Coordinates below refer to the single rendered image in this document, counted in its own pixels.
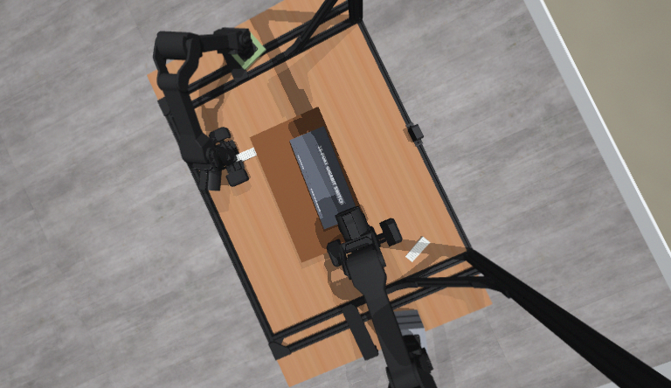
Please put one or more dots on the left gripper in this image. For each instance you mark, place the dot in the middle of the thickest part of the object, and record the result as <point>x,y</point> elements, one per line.
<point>390,233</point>

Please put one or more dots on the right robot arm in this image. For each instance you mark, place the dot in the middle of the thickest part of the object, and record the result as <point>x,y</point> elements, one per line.
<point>195,146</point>

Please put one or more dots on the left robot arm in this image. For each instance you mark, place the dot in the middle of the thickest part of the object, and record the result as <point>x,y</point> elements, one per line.
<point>407,362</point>

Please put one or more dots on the brown wooden stand with grey legs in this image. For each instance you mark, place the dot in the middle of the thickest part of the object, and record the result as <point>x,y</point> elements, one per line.
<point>283,173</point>

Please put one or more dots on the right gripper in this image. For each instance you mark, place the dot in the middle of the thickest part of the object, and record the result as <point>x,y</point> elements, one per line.
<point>237,173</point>

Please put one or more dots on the dark grey network switch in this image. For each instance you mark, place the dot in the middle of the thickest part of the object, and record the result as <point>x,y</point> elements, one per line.
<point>323,175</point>

